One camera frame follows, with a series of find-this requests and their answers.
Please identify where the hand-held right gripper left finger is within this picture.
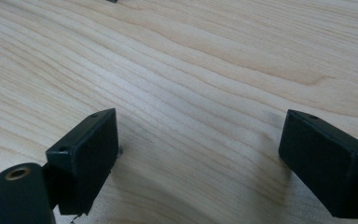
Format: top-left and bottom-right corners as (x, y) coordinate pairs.
(45, 107), (119, 217)

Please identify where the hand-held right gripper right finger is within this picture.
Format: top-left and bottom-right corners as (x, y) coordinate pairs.
(278, 108), (358, 219)

